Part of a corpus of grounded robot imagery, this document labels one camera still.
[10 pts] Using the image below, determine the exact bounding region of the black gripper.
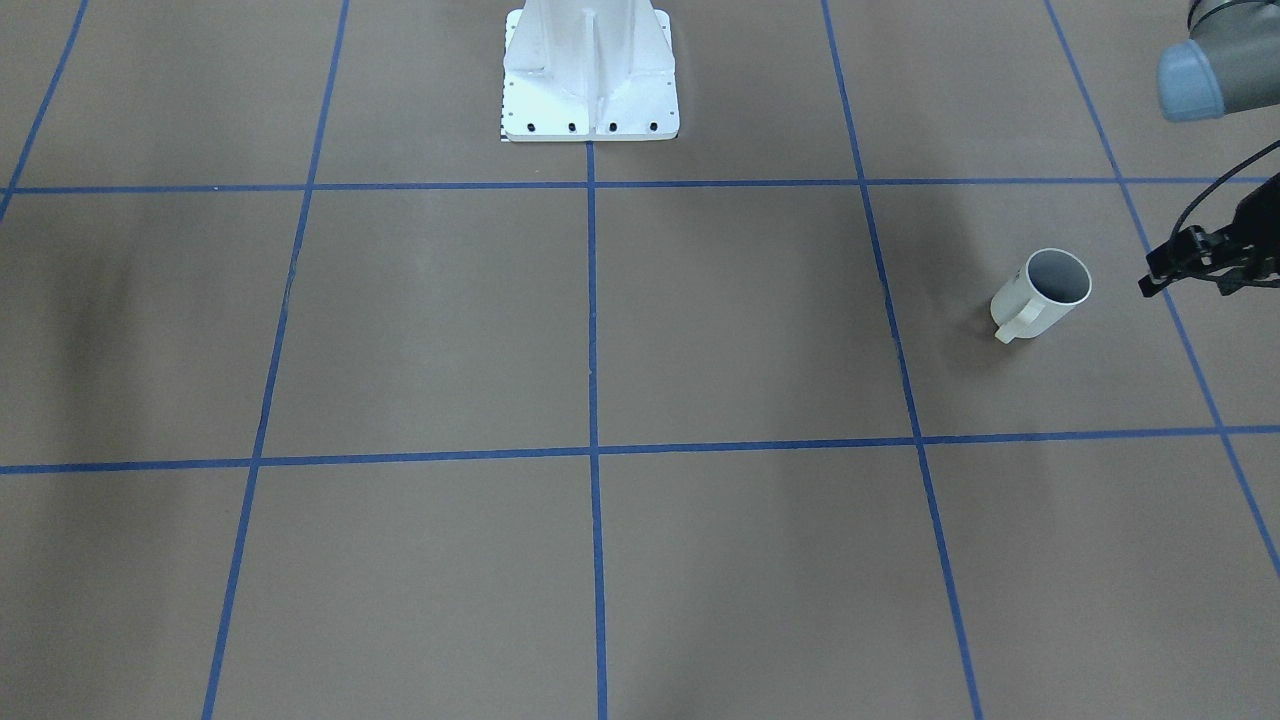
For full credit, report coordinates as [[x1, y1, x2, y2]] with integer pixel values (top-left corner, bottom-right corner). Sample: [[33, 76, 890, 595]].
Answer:
[[1138, 184, 1279, 299]]

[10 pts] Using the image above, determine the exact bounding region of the white mug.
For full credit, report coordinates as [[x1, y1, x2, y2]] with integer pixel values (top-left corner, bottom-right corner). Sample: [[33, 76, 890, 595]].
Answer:
[[989, 249, 1093, 345]]

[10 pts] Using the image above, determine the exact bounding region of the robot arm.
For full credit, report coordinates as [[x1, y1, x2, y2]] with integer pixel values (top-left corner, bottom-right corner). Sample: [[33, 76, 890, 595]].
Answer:
[[1139, 1, 1279, 299]]

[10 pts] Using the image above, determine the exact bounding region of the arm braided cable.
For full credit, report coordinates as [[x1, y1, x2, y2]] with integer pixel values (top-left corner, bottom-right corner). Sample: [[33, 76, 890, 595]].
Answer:
[[1169, 140, 1280, 246]]

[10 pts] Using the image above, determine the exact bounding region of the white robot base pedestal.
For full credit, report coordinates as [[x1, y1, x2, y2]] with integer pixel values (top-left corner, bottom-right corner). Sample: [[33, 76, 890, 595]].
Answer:
[[500, 1, 681, 143]]

